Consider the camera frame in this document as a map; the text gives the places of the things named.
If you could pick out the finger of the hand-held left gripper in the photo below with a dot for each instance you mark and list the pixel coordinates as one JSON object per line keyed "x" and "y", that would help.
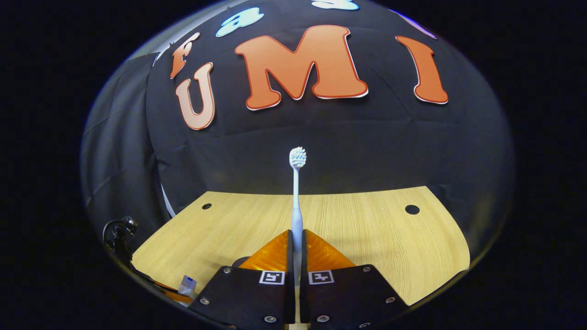
{"x": 167, "y": 288}

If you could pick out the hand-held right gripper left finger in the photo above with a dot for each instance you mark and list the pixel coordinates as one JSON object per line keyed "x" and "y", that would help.
{"x": 290, "y": 298}

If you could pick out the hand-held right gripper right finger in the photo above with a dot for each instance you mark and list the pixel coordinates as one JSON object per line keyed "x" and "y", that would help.
{"x": 304, "y": 300}

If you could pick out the white toothpaste tube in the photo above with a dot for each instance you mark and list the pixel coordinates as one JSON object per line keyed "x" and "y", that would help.
{"x": 188, "y": 286}

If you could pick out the dark brown round coaster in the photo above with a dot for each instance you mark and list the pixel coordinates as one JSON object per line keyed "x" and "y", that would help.
{"x": 240, "y": 262}

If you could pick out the white toothbrush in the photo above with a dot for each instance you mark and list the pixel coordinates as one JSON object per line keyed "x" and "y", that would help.
{"x": 296, "y": 201}

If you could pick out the black backdrop cloth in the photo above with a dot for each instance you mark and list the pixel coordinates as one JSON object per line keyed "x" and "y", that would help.
{"x": 321, "y": 137}

